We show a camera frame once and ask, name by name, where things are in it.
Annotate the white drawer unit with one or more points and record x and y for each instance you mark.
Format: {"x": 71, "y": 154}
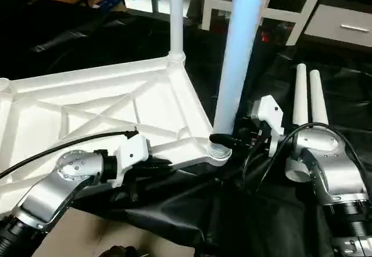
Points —
{"x": 343, "y": 27}

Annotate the white plastic table top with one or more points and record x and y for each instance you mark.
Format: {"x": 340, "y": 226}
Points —
{"x": 99, "y": 106}

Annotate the white plastic table leg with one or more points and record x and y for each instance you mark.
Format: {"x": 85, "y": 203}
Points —
{"x": 318, "y": 100}
{"x": 238, "y": 53}
{"x": 176, "y": 15}
{"x": 299, "y": 106}

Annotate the white glass door cabinet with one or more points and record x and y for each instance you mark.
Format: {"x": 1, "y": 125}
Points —
{"x": 279, "y": 1}

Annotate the black mat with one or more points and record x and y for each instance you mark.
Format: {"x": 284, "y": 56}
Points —
{"x": 192, "y": 216}

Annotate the grey left robot foot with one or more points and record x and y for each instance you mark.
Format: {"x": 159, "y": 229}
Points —
{"x": 119, "y": 251}

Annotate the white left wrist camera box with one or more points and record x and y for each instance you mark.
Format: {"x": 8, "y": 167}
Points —
{"x": 132, "y": 152}

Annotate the blue box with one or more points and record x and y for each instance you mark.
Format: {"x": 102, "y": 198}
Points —
{"x": 107, "y": 0}

